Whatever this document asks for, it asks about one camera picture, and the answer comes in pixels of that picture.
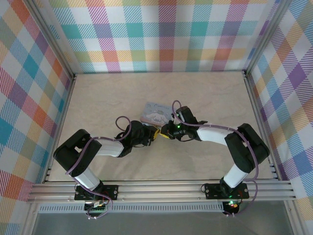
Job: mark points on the blue cartoon tin box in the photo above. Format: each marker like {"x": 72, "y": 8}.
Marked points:
{"x": 156, "y": 112}

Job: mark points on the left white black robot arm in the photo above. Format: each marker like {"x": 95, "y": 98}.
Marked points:
{"x": 110, "y": 148}

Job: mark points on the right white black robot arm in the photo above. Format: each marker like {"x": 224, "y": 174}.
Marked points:
{"x": 212, "y": 134}

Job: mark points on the left control board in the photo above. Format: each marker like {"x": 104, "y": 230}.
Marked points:
{"x": 96, "y": 205}

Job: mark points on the right control board with lights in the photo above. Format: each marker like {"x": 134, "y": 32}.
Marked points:
{"x": 231, "y": 204}

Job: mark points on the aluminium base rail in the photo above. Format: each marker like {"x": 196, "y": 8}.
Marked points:
{"x": 159, "y": 192}

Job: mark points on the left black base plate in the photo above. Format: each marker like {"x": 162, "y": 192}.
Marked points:
{"x": 111, "y": 192}

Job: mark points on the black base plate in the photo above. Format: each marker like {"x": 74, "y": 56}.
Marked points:
{"x": 212, "y": 191}
{"x": 111, "y": 192}

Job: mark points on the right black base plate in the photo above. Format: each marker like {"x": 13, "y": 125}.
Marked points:
{"x": 212, "y": 191}

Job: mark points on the right aluminium side rail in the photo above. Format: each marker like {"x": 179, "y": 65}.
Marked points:
{"x": 256, "y": 102}

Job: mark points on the aluminium side rail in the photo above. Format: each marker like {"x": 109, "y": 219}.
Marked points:
{"x": 256, "y": 102}
{"x": 61, "y": 110}

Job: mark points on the left aluminium side rail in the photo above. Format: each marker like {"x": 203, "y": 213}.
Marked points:
{"x": 61, "y": 110}

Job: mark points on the right aluminium corner post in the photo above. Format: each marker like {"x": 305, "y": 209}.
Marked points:
{"x": 265, "y": 36}

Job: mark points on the aluminium corner post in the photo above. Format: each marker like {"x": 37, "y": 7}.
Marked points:
{"x": 52, "y": 36}
{"x": 265, "y": 36}

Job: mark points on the left aluminium corner post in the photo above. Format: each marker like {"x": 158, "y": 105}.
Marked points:
{"x": 52, "y": 36}

